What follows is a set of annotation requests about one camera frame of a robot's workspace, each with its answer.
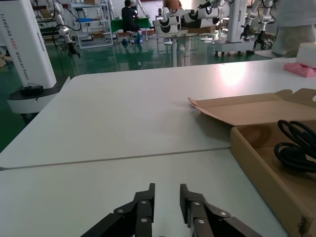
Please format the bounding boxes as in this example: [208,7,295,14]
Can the white robot with two grippers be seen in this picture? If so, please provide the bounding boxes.
[214,0,275,57]

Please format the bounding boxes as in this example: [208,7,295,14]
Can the black power cord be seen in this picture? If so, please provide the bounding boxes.
[274,119,316,179]

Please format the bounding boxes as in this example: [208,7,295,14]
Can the green table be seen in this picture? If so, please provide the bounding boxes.
[110,17,152,33]

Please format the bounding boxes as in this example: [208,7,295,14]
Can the standing person in light clothes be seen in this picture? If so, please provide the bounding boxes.
[271,0,316,58]

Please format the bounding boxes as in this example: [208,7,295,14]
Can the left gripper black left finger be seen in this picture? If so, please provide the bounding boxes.
[80,183,156,237]

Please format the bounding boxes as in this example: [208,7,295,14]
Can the white and black robot shells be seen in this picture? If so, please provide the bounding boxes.
[152,6,221,36]

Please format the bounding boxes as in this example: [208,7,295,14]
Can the pink wavy foam pad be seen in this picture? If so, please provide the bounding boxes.
[283,62,316,79]

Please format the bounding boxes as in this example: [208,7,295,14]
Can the facial tissue pack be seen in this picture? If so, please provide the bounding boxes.
[296,43,316,69]

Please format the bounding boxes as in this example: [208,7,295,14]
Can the white robot arm black gripper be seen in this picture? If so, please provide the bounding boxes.
[50,0,81,59]

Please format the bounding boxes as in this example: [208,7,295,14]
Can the white Tianqing robot column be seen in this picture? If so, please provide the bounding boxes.
[0,0,72,117]

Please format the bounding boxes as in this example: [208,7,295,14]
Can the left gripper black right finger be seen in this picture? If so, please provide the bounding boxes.
[179,183,265,237]

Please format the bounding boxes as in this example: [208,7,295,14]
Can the white metal shelf rack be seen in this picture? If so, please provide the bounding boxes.
[70,0,115,49]

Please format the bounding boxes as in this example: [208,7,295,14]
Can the seated person in dark shirt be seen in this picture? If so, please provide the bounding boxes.
[120,0,143,47]

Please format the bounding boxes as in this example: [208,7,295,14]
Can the brown cardboard box open lid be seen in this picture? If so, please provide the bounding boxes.
[187,88,316,237]

